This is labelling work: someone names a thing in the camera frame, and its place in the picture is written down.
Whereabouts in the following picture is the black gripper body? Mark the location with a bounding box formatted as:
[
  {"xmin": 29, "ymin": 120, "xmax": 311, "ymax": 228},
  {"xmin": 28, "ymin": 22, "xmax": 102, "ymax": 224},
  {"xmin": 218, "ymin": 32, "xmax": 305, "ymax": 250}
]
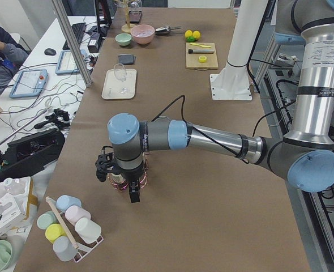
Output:
[{"xmin": 95, "ymin": 146, "xmax": 144, "ymax": 182}]

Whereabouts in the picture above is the copper wire bottle basket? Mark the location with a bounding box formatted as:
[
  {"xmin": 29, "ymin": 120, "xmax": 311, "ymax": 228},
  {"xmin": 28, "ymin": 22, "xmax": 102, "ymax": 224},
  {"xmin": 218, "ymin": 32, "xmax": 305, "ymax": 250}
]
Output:
[{"xmin": 106, "ymin": 153, "xmax": 149, "ymax": 191}]

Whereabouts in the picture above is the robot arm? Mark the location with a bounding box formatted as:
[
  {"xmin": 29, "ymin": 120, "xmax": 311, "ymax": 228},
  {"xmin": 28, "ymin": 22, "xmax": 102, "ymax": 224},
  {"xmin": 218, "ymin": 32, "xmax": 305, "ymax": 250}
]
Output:
[{"xmin": 96, "ymin": 1, "xmax": 334, "ymax": 202}]

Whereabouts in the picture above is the white cup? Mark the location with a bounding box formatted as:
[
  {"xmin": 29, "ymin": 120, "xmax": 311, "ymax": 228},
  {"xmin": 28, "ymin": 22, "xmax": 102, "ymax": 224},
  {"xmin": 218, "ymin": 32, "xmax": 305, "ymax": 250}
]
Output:
[{"xmin": 75, "ymin": 218, "xmax": 101, "ymax": 244}]

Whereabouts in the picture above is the light blue cup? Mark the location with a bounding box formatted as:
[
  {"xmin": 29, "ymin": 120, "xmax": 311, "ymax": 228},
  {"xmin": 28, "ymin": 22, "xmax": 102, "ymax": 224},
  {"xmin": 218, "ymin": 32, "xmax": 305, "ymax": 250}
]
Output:
[{"xmin": 56, "ymin": 195, "xmax": 82, "ymax": 212}]

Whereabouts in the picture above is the pink cup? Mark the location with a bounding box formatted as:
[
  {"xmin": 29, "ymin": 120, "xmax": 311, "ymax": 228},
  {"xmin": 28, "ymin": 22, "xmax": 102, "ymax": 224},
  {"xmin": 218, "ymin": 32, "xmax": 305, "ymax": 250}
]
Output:
[{"xmin": 65, "ymin": 205, "xmax": 91, "ymax": 226}]

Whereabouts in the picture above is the white cup rack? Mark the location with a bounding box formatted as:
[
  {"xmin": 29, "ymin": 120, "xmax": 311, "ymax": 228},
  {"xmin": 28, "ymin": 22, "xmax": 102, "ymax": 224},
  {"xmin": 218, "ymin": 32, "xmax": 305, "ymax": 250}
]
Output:
[{"xmin": 45, "ymin": 196, "xmax": 104, "ymax": 263}]

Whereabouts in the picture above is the white rabbit serving tray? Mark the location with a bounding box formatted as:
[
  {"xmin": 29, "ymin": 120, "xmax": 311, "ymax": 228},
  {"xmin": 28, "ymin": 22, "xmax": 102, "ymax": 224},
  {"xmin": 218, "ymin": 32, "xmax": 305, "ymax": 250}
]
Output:
[{"xmin": 101, "ymin": 69, "xmax": 137, "ymax": 100}]

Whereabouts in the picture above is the mint green cup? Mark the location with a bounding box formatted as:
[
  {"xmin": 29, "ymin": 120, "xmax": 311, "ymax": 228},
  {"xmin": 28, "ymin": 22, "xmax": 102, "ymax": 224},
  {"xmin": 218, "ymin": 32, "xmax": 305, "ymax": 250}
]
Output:
[{"xmin": 37, "ymin": 211, "xmax": 58, "ymax": 230}]

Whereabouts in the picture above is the black open case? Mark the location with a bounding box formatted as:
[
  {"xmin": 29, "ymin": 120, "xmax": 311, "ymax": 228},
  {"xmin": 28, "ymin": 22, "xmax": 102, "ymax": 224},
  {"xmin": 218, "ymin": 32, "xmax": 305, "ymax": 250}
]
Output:
[{"xmin": 0, "ymin": 129, "xmax": 65, "ymax": 182}]

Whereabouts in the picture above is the yellow cup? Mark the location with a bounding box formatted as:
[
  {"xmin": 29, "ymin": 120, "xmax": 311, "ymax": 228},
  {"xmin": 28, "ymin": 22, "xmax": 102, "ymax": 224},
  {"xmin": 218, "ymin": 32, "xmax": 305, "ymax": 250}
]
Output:
[{"xmin": 45, "ymin": 223, "xmax": 66, "ymax": 244}]

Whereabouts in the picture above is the grey cup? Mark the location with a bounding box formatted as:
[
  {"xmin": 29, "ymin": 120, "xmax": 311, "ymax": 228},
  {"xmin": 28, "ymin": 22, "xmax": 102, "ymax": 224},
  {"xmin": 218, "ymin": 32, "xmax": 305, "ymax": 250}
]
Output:
[{"xmin": 53, "ymin": 236, "xmax": 78, "ymax": 262}]

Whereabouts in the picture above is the clear wine glass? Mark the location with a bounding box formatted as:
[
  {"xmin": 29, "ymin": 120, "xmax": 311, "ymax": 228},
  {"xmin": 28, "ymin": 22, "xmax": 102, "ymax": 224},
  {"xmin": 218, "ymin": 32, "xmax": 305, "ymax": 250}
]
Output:
[{"xmin": 113, "ymin": 63, "xmax": 127, "ymax": 82}]

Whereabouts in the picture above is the folded grey cloth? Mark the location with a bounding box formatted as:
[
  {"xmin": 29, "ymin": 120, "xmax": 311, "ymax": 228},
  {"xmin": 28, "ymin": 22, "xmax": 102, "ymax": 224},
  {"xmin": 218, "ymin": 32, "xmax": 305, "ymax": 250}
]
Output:
[{"xmin": 117, "ymin": 54, "xmax": 136, "ymax": 65}]

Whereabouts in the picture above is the blue teach pendant far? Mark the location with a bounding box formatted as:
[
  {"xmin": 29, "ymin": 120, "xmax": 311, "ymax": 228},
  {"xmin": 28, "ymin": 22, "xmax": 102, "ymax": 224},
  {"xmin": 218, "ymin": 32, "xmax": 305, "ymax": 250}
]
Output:
[{"xmin": 55, "ymin": 50, "xmax": 79, "ymax": 75}]

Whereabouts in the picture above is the blue teach pendant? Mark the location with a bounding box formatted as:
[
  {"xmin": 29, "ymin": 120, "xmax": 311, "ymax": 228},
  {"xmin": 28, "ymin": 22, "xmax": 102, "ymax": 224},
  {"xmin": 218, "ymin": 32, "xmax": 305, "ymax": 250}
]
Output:
[
  {"xmin": 55, "ymin": 50, "xmax": 79, "ymax": 75},
  {"xmin": 9, "ymin": 69, "xmax": 48, "ymax": 99}
]

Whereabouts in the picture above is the blue teach pendant near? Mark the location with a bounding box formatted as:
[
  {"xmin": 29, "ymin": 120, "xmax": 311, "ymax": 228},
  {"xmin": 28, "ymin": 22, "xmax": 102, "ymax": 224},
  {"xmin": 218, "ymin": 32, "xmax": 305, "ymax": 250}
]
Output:
[{"xmin": 9, "ymin": 69, "xmax": 48, "ymax": 99}]

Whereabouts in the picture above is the white cardboard box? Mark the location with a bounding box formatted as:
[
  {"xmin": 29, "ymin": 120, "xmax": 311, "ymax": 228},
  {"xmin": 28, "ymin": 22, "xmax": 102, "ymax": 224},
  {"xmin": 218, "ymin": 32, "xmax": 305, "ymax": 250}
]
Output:
[{"xmin": 0, "ymin": 196, "xmax": 26, "ymax": 236}]

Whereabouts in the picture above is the black computer mouse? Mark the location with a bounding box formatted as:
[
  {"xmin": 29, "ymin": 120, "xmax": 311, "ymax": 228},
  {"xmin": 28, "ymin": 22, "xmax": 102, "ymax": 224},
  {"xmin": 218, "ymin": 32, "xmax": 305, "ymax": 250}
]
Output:
[{"xmin": 44, "ymin": 48, "xmax": 57, "ymax": 56}]

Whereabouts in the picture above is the mint green bowl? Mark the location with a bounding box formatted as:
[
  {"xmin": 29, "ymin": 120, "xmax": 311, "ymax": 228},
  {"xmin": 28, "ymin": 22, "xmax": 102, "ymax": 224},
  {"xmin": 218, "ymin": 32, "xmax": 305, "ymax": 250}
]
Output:
[{"xmin": 115, "ymin": 33, "xmax": 132, "ymax": 46}]

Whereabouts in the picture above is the pink bowl of ice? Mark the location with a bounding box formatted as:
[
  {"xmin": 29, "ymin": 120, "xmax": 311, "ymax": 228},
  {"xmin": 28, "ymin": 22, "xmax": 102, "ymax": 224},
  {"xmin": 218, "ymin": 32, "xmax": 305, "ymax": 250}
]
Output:
[{"xmin": 131, "ymin": 24, "xmax": 155, "ymax": 45}]

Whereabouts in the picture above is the wooden cup tree stand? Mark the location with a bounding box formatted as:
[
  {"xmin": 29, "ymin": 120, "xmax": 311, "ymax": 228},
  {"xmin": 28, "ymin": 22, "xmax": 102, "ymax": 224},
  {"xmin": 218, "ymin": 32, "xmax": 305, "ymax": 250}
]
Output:
[{"xmin": 115, "ymin": 0, "xmax": 136, "ymax": 33}]

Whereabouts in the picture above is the black keyboard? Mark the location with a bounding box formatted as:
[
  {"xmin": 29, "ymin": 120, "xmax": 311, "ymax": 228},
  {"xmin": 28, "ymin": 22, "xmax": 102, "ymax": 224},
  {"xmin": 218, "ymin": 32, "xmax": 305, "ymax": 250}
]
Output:
[{"xmin": 71, "ymin": 23, "xmax": 86, "ymax": 45}]

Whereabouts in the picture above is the bamboo cutting board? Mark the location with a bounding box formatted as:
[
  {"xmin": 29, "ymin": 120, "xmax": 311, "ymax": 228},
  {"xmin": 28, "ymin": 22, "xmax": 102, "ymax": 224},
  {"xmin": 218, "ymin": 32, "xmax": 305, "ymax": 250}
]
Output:
[{"xmin": 186, "ymin": 42, "xmax": 219, "ymax": 70}]

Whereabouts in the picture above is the steel muddler black tip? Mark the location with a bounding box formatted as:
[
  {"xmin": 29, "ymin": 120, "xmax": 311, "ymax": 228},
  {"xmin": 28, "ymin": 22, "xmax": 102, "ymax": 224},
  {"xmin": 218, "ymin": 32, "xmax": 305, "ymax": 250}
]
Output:
[{"xmin": 187, "ymin": 49, "xmax": 215, "ymax": 54}]

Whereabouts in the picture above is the half lemon slice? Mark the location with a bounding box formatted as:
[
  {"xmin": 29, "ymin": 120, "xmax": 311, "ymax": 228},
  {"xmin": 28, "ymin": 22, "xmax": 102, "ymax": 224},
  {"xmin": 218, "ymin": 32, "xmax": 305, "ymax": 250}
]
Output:
[{"xmin": 198, "ymin": 55, "xmax": 208, "ymax": 63}]

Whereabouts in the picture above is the steel ice scoop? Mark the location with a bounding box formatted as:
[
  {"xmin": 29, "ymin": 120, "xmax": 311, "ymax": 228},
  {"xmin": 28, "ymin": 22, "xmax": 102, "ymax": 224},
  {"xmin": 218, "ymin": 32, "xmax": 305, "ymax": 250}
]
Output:
[{"xmin": 155, "ymin": 25, "xmax": 182, "ymax": 36}]

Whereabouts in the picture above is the yellow plastic knife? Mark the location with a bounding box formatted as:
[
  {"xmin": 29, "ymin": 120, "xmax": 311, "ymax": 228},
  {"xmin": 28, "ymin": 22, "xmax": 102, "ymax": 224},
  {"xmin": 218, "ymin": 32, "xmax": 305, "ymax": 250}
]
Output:
[{"xmin": 189, "ymin": 42, "xmax": 211, "ymax": 48}]

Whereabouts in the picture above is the seated person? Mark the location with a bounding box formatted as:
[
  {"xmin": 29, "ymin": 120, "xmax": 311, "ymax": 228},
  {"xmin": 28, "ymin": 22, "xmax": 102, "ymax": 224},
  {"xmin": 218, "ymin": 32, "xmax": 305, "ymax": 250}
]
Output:
[{"xmin": 0, "ymin": 27, "xmax": 28, "ymax": 94}]

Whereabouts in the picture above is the yellow lemon upper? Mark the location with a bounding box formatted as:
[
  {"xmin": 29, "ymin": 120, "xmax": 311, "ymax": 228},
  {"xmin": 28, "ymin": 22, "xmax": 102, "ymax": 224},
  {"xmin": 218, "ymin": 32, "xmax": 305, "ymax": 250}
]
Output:
[{"xmin": 185, "ymin": 29, "xmax": 193, "ymax": 38}]

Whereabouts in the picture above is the aluminium frame post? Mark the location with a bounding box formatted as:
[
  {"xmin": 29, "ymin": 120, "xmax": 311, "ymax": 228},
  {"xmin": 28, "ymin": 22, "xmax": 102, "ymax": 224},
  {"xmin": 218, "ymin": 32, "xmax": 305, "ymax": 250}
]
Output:
[{"xmin": 52, "ymin": 0, "xmax": 92, "ymax": 87}]

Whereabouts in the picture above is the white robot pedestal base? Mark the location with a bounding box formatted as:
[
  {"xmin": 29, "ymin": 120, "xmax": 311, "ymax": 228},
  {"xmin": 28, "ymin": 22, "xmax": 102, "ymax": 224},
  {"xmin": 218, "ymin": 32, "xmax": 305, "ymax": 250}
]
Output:
[{"xmin": 210, "ymin": 0, "xmax": 268, "ymax": 100}]

